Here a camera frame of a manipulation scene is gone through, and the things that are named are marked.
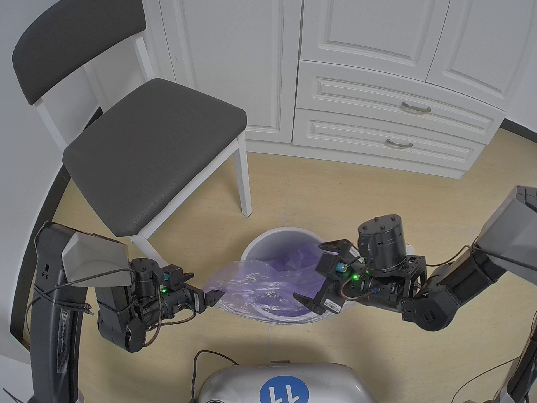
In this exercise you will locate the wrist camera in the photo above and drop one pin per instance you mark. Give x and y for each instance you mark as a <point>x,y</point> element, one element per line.
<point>174,276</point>
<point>329,267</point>

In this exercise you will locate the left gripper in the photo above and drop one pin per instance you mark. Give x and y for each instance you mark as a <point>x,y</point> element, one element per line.
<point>188,299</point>

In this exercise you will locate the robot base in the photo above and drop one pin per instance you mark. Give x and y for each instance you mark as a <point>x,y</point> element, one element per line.
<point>277,384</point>

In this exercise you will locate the grey padded white chair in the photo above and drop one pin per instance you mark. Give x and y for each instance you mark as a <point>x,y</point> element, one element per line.
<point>155,141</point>

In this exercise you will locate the white trash bin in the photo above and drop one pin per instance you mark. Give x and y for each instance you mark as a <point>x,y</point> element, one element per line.
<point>277,239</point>

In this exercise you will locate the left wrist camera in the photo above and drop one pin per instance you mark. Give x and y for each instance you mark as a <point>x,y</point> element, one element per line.
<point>174,276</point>

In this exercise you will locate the white wardrobe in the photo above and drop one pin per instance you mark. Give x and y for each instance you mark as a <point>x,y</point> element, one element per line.
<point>377,23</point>

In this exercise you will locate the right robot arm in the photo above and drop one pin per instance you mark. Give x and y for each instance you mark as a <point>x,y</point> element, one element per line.
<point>453,283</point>

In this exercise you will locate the purple plastic bag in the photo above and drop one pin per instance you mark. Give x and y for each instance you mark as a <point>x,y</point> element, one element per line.
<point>260,281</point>

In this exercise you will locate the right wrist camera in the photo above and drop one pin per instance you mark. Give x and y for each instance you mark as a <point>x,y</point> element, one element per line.
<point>329,267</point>

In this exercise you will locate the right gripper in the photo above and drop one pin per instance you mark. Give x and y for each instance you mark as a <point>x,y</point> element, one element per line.
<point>373,294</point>

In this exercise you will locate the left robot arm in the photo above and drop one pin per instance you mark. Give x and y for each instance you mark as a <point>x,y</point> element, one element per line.
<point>54,309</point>

